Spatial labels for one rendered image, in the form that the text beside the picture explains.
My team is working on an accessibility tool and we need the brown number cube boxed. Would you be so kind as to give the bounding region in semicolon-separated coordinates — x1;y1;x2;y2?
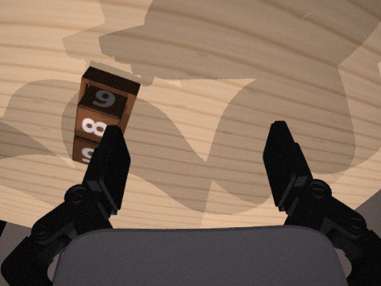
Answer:
72;135;100;165
75;85;128;142

